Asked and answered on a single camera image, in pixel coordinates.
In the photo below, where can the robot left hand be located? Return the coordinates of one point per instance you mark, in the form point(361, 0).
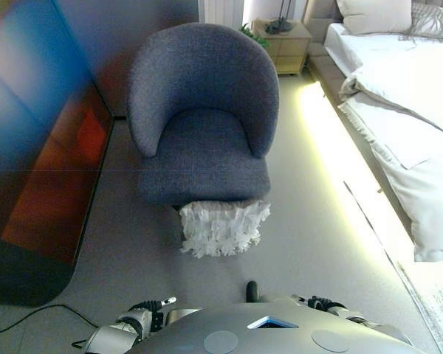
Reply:
point(149, 305)

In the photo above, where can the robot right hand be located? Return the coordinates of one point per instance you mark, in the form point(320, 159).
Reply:
point(319, 303)

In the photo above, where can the white fringed cushion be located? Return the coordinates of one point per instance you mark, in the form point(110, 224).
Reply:
point(221, 228)

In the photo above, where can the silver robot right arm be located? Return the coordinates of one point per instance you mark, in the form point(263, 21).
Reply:
point(369, 321)

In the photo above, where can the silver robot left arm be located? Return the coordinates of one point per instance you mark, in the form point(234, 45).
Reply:
point(114, 330)

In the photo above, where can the grey tasselled cushion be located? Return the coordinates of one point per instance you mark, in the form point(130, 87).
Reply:
point(428, 22)

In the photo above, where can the silver robot torso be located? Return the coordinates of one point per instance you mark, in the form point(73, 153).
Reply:
point(251, 335)

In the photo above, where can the pale patterned rug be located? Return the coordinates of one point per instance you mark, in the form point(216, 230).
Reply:
point(437, 306)

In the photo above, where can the large flat television screen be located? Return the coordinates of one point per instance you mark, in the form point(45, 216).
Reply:
point(37, 147)

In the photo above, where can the grey-blue fabric tub armchair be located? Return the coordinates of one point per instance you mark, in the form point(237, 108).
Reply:
point(203, 92)

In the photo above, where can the light wooden nightstand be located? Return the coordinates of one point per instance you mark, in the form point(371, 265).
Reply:
point(288, 48)

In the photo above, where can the white bed mattress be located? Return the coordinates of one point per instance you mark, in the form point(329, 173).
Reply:
point(373, 48)

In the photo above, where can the green potted plant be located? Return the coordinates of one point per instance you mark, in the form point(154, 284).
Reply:
point(260, 38)

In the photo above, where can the beige upholstered headboard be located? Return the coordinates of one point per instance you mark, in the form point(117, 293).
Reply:
point(317, 18)

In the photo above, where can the large white pillow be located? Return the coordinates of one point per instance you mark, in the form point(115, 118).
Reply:
point(373, 16)

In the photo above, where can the white radiator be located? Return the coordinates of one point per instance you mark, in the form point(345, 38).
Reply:
point(223, 11)

